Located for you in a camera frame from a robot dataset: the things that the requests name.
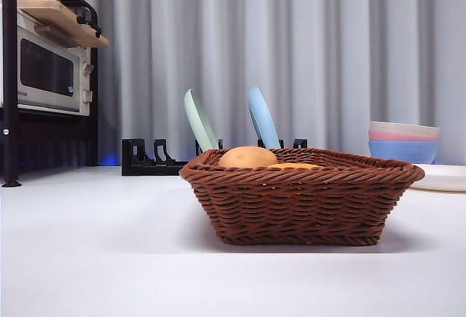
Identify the brown potato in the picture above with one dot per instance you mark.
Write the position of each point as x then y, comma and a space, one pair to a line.
247, 156

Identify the orange corn cob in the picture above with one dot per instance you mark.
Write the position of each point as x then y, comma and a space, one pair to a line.
296, 165

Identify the brown woven wicker basket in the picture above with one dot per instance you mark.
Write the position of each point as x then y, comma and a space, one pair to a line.
298, 207

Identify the light blue plate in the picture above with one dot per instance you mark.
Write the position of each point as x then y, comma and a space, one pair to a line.
264, 120

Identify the pale green plate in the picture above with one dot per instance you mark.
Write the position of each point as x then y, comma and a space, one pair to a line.
198, 124

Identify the black dish rack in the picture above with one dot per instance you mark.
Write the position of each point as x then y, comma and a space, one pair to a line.
153, 168

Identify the grey pleated curtain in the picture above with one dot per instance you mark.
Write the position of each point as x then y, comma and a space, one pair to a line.
327, 40

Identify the pink bowl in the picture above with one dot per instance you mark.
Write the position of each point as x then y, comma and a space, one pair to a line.
400, 136

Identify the blue bowl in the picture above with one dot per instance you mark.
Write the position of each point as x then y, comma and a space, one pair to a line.
400, 151

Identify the cream bowl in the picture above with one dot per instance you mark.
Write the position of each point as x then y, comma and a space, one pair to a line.
400, 127

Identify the cream toaster oven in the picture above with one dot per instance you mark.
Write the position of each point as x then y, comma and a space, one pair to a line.
47, 73

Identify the wooden cutting board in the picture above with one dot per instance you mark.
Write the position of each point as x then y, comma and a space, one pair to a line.
62, 22

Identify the white plate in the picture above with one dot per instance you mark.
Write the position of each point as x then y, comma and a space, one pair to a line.
444, 178

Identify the black metal shelf frame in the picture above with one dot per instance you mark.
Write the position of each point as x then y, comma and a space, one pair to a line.
10, 113

